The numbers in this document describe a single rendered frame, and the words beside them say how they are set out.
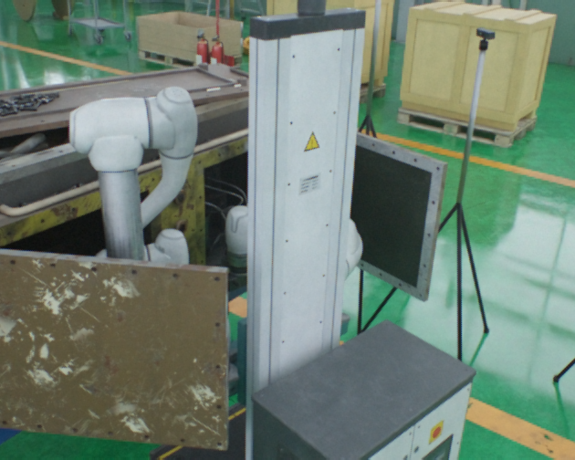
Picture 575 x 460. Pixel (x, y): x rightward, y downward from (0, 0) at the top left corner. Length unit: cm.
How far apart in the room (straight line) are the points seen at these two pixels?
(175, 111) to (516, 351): 241
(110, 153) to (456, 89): 524
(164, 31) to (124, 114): 740
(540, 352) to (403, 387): 185
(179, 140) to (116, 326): 50
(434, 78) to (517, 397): 409
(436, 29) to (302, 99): 508
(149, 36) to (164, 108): 763
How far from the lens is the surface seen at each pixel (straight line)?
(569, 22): 1082
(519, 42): 642
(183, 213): 233
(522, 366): 354
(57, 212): 198
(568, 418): 332
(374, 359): 198
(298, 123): 170
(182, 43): 891
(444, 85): 675
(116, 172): 177
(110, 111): 174
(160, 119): 174
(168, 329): 172
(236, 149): 245
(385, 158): 253
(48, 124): 227
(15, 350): 192
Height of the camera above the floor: 203
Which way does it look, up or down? 25 degrees down
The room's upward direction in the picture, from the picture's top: 3 degrees clockwise
